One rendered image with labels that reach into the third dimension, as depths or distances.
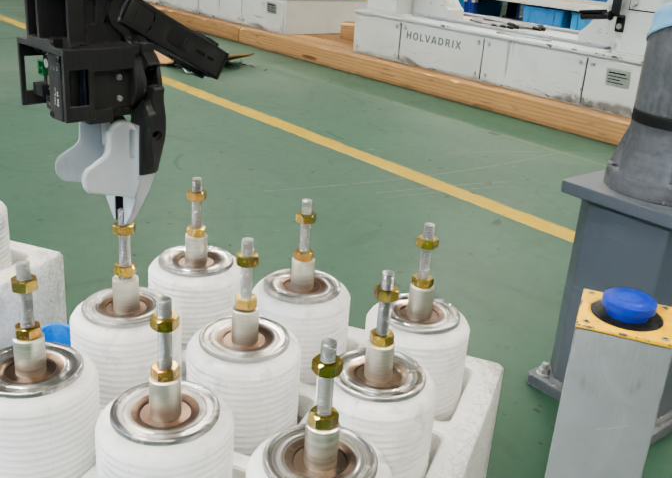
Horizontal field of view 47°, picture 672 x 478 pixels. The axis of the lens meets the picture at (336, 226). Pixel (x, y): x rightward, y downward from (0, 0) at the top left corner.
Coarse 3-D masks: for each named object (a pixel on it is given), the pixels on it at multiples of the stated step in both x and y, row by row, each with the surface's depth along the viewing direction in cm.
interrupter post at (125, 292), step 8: (112, 280) 67; (120, 280) 67; (128, 280) 67; (136, 280) 67; (120, 288) 67; (128, 288) 67; (136, 288) 67; (120, 296) 67; (128, 296) 67; (136, 296) 68; (120, 304) 67; (128, 304) 67; (136, 304) 68; (120, 312) 67; (128, 312) 68
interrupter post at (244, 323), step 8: (232, 312) 63; (240, 312) 63; (248, 312) 63; (256, 312) 63; (232, 320) 64; (240, 320) 63; (248, 320) 63; (256, 320) 63; (232, 328) 64; (240, 328) 63; (248, 328) 63; (256, 328) 64; (232, 336) 64; (240, 336) 63; (248, 336) 63; (256, 336) 64; (240, 344) 64; (248, 344) 64
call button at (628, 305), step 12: (612, 288) 60; (624, 288) 61; (612, 300) 58; (624, 300) 58; (636, 300) 59; (648, 300) 59; (612, 312) 59; (624, 312) 58; (636, 312) 57; (648, 312) 58
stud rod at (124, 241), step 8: (120, 208) 65; (120, 216) 65; (120, 224) 65; (128, 224) 66; (120, 240) 66; (128, 240) 66; (120, 248) 66; (128, 248) 66; (120, 256) 66; (128, 256) 66; (120, 264) 67; (128, 264) 67
